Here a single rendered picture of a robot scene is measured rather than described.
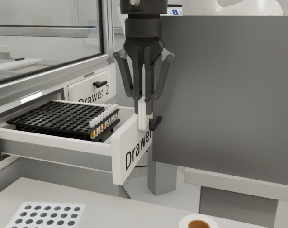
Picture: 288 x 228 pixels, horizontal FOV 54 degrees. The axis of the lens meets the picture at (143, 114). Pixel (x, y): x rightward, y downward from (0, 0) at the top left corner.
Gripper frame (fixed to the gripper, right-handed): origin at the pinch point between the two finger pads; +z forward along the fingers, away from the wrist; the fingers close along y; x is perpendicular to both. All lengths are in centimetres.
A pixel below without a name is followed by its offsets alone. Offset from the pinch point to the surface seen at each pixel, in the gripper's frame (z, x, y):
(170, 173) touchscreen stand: 76, 99, -15
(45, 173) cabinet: 23.6, 4.3, -32.1
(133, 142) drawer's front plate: 5.3, -3.8, -1.1
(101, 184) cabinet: 49, 38, -32
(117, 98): 48, 160, -76
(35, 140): 5.4, -9.6, -21.8
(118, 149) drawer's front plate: 3.5, -11.5, -1.3
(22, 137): 5.1, -9.6, -25.2
